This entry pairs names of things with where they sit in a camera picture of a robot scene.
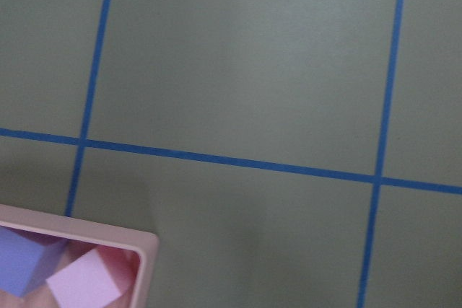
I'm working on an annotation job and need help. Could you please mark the pink plastic bin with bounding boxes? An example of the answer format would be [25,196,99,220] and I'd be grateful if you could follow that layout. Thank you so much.
[1,205,159,307]

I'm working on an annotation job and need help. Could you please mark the purple foam block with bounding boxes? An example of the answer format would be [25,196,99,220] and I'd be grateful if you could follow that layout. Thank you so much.
[1,226,67,297]

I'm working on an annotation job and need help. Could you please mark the pink foam block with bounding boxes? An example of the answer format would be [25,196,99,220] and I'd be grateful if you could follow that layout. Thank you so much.
[46,246,135,308]

